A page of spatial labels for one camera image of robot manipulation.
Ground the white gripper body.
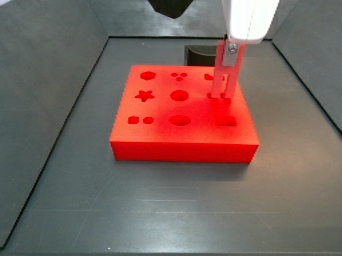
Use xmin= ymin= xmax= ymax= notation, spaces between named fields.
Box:
xmin=222 ymin=0 xmax=280 ymax=44

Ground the red double-square peg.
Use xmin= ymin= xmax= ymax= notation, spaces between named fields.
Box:
xmin=211 ymin=40 xmax=246 ymax=99

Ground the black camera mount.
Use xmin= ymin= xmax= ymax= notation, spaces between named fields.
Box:
xmin=147 ymin=0 xmax=194 ymax=19

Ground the red shape-sorter block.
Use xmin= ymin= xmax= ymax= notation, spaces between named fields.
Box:
xmin=110 ymin=65 xmax=260 ymax=163

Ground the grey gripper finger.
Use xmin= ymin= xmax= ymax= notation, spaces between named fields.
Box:
xmin=222 ymin=41 xmax=240 ymax=66

